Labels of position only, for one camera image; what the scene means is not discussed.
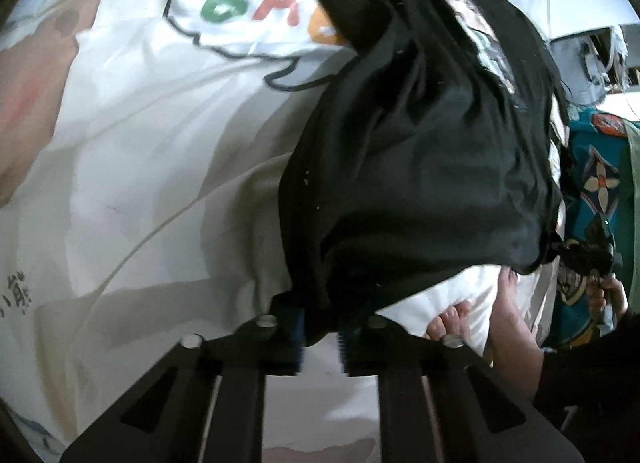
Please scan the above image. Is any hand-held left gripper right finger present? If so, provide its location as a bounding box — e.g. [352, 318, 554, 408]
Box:
[339, 316, 583, 463]

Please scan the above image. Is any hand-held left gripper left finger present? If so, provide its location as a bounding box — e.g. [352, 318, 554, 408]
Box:
[60, 299, 306, 463]

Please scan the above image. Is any cream printed bed sheet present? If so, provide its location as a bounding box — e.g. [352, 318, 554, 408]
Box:
[0, 0, 568, 463]

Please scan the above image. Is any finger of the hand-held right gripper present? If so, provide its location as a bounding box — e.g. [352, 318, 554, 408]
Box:
[548, 237, 572, 265]

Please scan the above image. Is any person's right hand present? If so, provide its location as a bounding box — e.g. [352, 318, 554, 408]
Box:
[585, 274, 629, 330]

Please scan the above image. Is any teal printed blanket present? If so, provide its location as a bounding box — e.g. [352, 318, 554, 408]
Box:
[545, 108, 640, 350]

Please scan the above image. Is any person's right foot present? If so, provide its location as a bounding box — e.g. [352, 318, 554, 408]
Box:
[492, 265, 548, 386]

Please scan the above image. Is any black cartoon print t-shirt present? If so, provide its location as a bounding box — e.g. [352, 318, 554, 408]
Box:
[277, 0, 572, 347]

